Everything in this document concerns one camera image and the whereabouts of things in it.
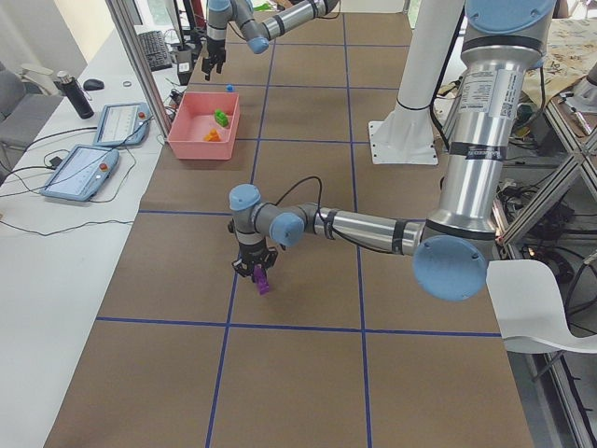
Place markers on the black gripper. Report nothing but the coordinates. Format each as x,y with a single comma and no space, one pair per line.
215,48
252,252

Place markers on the purple block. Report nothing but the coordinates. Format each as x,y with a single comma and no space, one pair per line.
260,279

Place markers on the green two-stud block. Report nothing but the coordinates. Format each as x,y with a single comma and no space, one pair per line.
221,118

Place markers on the orange sloped block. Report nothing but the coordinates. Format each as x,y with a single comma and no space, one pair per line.
212,136

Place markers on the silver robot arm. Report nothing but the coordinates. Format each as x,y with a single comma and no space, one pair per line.
452,247
257,34

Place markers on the pink plastic box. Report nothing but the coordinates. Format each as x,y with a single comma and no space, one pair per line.
195,118

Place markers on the black keyboard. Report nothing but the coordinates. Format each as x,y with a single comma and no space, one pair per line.
155,49

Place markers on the upper teach pendant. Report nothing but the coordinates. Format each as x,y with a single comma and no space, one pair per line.
122,125

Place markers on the teach pendant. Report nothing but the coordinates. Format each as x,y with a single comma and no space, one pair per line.
81,173
122,125

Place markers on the black computer mouse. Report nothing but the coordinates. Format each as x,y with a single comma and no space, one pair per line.
93,84

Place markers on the black water bottle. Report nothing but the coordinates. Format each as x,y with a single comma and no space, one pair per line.
71,89

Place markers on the lower teach pendant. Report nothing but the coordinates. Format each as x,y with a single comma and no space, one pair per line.
81,173

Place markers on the white chair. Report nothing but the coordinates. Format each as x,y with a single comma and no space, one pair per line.
529,310

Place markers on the aluminium frame post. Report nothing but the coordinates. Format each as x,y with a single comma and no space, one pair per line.
122,20

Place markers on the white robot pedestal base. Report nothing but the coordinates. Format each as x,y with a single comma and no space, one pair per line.
406,136

